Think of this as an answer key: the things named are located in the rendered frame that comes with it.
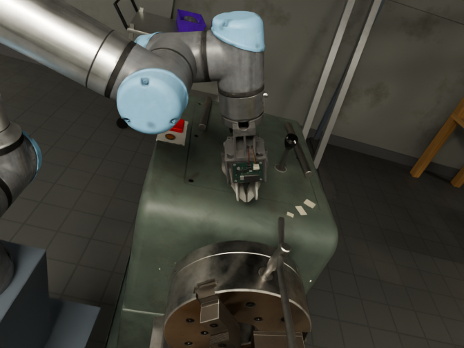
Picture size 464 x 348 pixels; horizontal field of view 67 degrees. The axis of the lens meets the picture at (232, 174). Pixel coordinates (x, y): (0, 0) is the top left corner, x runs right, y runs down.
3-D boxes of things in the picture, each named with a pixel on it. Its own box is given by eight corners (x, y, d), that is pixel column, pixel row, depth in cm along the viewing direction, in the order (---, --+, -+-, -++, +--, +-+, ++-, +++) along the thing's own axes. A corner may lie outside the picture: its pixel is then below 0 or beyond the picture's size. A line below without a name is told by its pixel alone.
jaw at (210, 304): (220, 316, 76) (195, 286, 69) (242, 311, 75) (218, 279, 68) (220, 370, 67) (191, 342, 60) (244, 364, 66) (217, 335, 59)
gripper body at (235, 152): (225, 187, 62) (219, 128, 55) (225, 160, 69) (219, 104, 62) (268, 184, 62) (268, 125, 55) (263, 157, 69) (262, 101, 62)
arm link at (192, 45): (119, 48, 46) (201, 43, 45) (140, 27, 55) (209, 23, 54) (132, 103, 51) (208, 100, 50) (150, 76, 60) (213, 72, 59)
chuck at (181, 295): (153, 320, 87) (191, 237, 69) (268, 340, 94) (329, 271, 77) (147, 357, 79) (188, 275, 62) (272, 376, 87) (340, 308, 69)
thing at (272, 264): (255, 275, 72) (280, 240, 65) (265, 279, 72) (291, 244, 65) (255, 284, 70) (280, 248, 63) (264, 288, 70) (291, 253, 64)
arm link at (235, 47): (208, 10, 53) (264, 7, 53) (215, 79, 60) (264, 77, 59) (202, 24, 47) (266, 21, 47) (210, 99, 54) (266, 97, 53)
